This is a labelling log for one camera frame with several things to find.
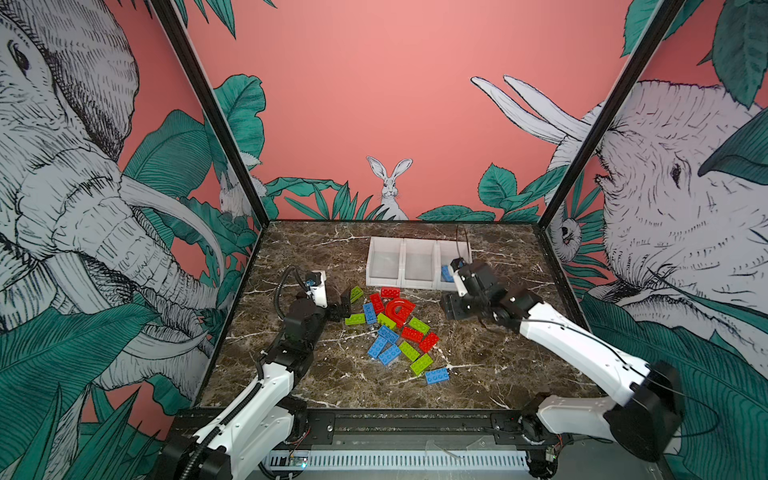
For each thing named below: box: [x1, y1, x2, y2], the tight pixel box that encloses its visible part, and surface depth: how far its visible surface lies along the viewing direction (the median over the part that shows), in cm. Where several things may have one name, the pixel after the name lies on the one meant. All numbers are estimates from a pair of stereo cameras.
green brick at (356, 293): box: [350, 285, 364, 303], surface depth 100 cm
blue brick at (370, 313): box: [363, 302, 377, 325], surface depth 96 cm
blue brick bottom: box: [425, 368, 450, 385], surface depth 83 cm
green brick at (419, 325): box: [409, 317, 431, 336], surface depth 95 cm
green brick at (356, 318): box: [345, 313, 365, 325], surface depth 95 cm
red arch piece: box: [385, 298, 416, 328], surface depth 97 cm
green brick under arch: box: [377, 312, 397, 329], surface depth 93 cm
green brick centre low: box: [399, 340, 420, 362], surface depth 88 cm
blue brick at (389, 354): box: [378, 344, 402, 366], surface depth 87 cm
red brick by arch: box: [370, 292, 385, 314], surface depth 98 cm
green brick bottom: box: [410, 353, 433, 375], surface depth 85 cm
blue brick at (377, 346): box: [367, 336, 388, 358], surface depth 88 cm
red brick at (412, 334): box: [402, 326, 425, 344], surface depth 91 cm
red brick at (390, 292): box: [381, 286, 401, 298], surface depth 100 cm
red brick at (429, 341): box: [419, 332, 440, 353], surface depth 90 cm
